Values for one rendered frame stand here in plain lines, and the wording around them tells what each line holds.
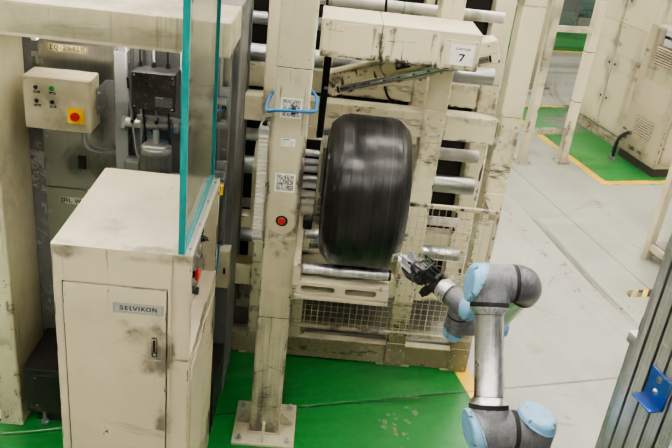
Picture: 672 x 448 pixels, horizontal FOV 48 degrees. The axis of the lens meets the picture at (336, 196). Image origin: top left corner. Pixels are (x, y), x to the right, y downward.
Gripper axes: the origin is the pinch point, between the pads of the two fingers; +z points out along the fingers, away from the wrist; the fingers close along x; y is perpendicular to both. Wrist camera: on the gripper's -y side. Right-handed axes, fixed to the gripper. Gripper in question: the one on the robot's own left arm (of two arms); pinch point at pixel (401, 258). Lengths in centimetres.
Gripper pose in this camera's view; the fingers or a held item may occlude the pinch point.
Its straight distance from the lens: 273.0
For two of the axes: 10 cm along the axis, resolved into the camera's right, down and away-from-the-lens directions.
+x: -7.7, 4.8, -4.2
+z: -6.3, -5.0, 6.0
